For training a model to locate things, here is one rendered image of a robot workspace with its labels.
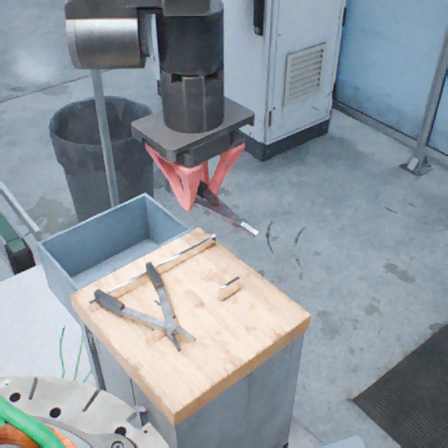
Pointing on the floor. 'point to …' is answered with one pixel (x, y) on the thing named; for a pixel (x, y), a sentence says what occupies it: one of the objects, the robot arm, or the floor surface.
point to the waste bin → (98, 190)
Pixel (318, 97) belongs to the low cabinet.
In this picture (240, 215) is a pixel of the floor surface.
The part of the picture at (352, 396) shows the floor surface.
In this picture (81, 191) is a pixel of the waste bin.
